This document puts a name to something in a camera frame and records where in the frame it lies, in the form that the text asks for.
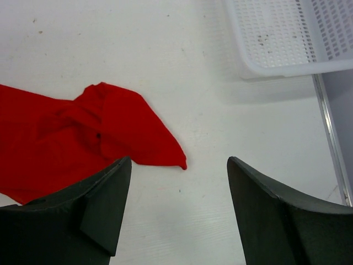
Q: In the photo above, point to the bright red t shirt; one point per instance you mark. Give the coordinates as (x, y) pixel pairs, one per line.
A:
(47, 144)

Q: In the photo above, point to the aluminium mounting rail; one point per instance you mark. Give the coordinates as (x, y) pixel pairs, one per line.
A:
(333, 141)

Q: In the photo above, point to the white plastic mesh basket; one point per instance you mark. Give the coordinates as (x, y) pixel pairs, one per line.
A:
(290, 38)

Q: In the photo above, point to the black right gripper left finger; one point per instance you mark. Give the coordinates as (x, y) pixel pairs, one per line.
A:
(79, 224)

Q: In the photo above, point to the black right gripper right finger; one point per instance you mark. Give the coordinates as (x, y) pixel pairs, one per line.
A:
(281, 225)

